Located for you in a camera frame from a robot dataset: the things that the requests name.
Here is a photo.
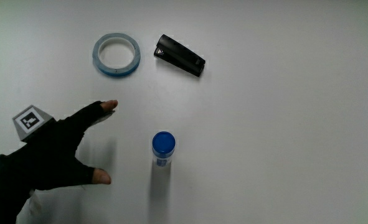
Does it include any person's left forearm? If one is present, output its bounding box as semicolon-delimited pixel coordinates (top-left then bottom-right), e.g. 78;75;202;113
0;154;36;224

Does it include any blue tape roll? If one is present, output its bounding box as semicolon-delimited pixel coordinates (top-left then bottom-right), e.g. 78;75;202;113
92;32;141;78

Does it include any black stapler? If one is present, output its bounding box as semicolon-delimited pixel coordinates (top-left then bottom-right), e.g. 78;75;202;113
153;34;207;78

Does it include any blue capped glue stick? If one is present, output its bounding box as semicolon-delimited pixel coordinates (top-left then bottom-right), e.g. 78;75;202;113
151;131;176;168

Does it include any person's left hand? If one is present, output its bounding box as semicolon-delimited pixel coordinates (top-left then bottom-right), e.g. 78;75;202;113
1;100;119;192

